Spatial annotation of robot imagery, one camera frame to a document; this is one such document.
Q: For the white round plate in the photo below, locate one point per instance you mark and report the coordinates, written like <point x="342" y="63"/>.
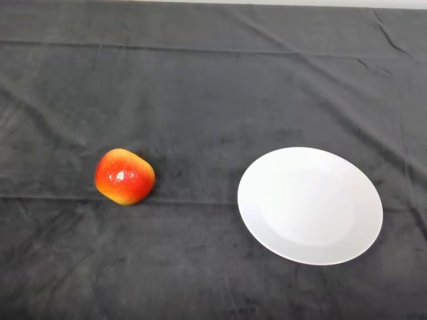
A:
<point x="310" y="206"/>

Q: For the red yellow apple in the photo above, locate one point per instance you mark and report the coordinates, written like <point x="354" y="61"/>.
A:
<point x="125" y="176"/>

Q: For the black cloth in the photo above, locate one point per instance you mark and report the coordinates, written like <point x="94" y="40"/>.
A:
<point x="200" y="100"/>

